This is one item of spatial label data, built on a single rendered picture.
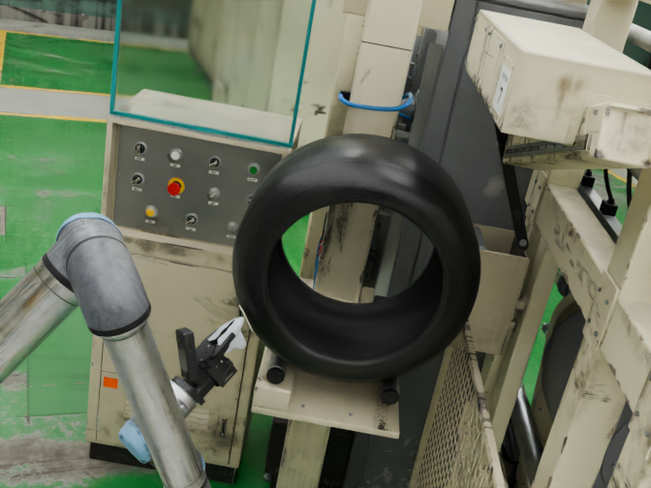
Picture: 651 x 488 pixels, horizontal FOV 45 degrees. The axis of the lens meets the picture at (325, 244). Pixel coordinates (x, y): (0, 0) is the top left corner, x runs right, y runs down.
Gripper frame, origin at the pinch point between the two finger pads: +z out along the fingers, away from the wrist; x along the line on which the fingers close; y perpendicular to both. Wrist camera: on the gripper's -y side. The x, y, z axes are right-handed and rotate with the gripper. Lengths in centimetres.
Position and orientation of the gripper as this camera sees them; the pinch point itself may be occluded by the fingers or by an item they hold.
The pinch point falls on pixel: (237, 320)
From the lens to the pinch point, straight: 185.9
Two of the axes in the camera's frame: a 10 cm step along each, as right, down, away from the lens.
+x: 5.9, 0.9, -8.1
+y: 5.2, 7.2, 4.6
